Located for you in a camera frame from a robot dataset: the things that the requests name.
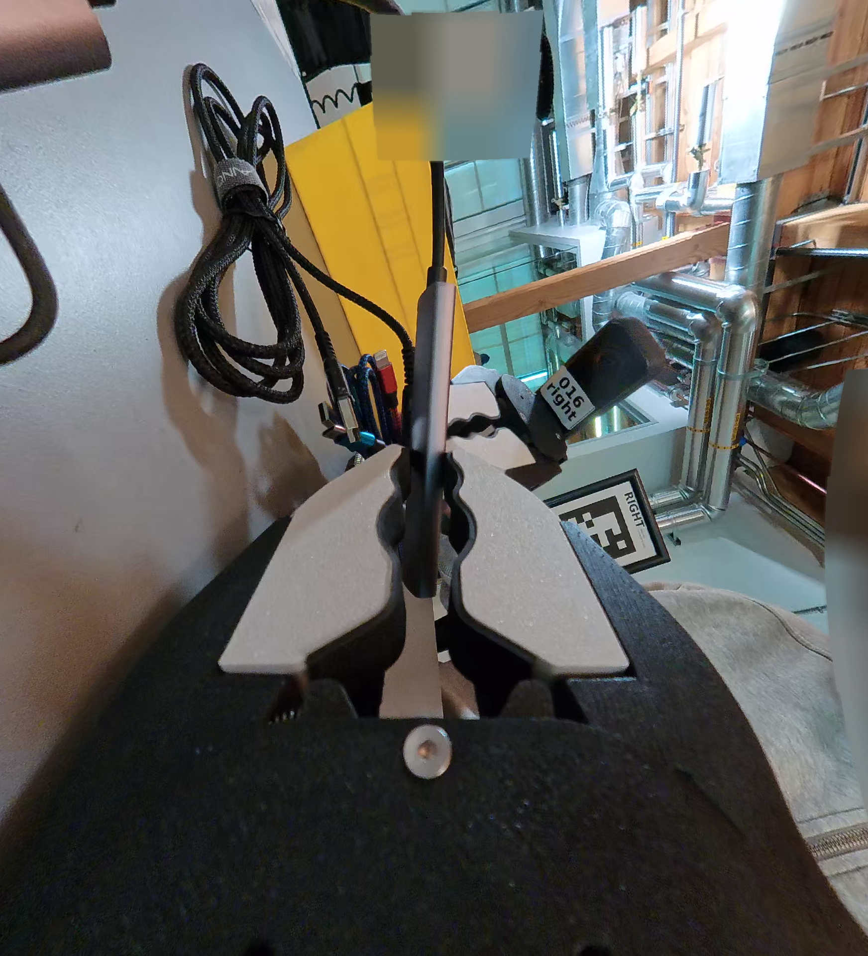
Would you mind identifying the red braided cable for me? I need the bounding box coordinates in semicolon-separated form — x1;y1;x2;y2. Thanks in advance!
373;350;405;419

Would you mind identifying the grey desk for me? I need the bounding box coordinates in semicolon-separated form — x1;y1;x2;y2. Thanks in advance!
0;0;420;882

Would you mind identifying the black white braided cable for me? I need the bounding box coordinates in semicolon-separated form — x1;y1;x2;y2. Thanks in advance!
318;340;364;445

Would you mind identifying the black hub cable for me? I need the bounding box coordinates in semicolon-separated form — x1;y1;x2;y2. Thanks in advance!
427;157;453;294

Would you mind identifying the yellow box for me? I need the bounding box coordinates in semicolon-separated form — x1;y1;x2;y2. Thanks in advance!
285;101;472;389

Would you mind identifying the black curved bar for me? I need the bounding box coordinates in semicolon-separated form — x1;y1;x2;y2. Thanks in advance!
0;112;59;374

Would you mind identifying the white item with wavy line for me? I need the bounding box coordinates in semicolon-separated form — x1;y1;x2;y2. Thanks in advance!
303;63;375;131

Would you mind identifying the round silver duct pipe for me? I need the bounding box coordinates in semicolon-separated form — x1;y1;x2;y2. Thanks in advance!
591;269;763;524

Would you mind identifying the blue braided cable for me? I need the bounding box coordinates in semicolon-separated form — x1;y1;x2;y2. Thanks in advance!
344;355;398;449

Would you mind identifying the wooden beam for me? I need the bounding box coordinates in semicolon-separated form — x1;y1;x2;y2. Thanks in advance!
464;220;734;333

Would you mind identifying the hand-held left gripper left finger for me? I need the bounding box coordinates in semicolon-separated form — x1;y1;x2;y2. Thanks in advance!
217;445;409;673

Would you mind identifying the dark brown pad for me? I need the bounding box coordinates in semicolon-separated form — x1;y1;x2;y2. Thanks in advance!
0;0;112;102

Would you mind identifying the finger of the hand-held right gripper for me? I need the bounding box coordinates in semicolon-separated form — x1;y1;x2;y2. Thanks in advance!
449;364;506;438
452;429;547;490

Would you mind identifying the rectangular silver duct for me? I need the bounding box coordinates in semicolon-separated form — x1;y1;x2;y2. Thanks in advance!
718;0;838;184

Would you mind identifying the grey usb hub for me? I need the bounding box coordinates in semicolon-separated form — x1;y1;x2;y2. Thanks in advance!
403;282;459;598

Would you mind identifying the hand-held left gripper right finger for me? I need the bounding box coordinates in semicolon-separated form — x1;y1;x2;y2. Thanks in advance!
443;443;635;679

